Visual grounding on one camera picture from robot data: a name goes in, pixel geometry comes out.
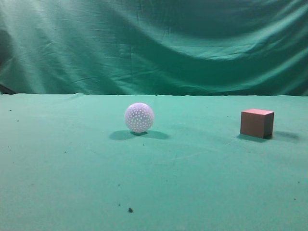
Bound red cube block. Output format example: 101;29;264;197
240;109;274;139

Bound white dimpled ball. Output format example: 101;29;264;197
125;103;154;133

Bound green backdrop cloth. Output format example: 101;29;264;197
0;0;308;96

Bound green table cloth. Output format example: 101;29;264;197
0;93;308;231

